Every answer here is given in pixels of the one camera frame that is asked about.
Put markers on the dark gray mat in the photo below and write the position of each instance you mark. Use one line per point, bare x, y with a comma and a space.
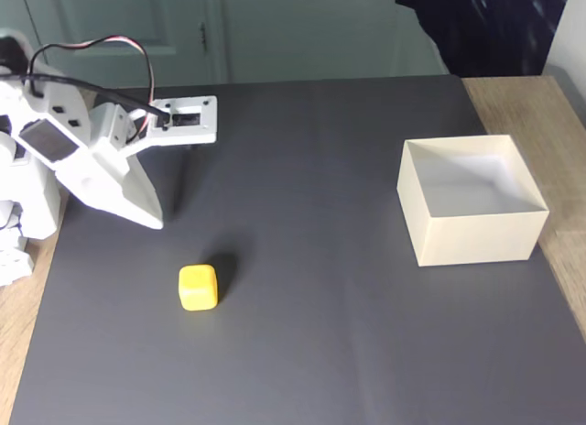
297, 351

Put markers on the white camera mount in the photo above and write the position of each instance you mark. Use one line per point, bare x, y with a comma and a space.
208, 123

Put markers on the pale green door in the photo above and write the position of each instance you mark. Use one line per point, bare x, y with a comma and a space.
137, 13

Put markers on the dark door latch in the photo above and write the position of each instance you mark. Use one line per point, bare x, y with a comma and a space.
202, 33

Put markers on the yellow cube block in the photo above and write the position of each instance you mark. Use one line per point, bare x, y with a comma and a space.
198, 287

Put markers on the black hanging cloth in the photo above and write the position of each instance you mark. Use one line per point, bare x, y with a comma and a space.
494, 26

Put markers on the white open box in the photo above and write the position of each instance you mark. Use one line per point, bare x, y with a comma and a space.
476, 242

